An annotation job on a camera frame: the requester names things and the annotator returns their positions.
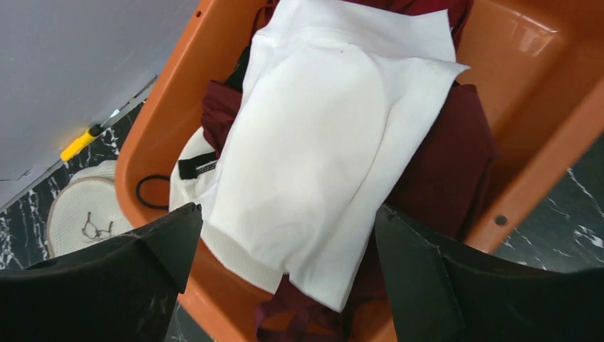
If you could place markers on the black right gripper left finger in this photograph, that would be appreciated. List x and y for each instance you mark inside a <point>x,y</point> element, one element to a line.
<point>122,289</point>

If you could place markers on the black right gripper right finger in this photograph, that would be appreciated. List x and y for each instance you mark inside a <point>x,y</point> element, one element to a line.
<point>440,289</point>

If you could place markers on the maroon bra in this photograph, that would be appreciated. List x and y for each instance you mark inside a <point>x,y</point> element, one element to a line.
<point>442,186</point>

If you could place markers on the yellow tape piece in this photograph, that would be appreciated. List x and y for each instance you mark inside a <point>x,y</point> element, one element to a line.
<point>81,142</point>

